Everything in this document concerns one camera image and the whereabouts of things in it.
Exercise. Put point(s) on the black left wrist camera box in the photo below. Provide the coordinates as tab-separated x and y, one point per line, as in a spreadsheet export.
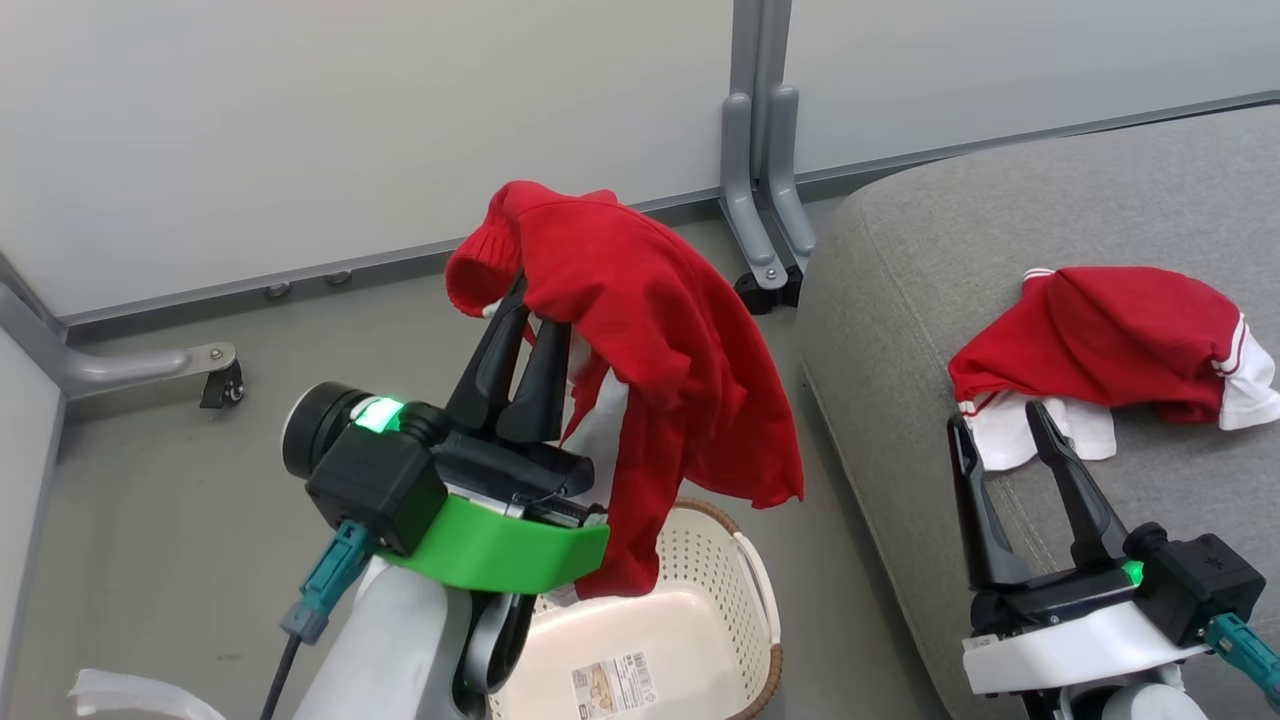
375	485

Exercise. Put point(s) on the grey metal partition leg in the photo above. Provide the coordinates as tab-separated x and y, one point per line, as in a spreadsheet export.
790	200
742	200

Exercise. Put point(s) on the black left wrist motor cylinder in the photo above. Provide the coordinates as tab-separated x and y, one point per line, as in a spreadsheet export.
315	425

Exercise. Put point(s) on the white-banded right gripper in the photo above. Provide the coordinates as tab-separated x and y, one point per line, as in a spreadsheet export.
1060	645

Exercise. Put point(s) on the paper label sticker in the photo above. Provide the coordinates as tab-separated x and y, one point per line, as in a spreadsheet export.
612	685

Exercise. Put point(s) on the black caster wheel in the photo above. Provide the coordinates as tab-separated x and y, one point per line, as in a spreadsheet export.
225	385
765	292

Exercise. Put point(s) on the grey fabric sofa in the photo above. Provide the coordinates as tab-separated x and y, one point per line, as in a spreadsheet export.
900	300

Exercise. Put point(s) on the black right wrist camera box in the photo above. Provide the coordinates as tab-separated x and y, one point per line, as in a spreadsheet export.
1200	580

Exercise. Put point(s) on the grey metal partition foot bar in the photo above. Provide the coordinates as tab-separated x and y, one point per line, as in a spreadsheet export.
130	365

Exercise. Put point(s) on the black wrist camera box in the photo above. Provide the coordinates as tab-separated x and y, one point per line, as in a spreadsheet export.
375	485
1200	580

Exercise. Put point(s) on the red garment with white sleeves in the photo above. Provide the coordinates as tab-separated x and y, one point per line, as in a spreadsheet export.
1100	340

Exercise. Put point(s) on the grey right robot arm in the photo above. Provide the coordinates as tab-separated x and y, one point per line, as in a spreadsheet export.
1130	702

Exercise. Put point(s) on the red garment with knit cuff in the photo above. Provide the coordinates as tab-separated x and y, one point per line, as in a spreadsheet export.
660	330

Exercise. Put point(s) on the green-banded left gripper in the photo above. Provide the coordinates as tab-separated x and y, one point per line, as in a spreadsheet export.
500	550

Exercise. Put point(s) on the cream perforated laundry basket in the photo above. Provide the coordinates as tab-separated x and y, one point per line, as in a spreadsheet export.
690	560

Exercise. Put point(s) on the small grey partition glide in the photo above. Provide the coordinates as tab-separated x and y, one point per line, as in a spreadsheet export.
277	290
338	277

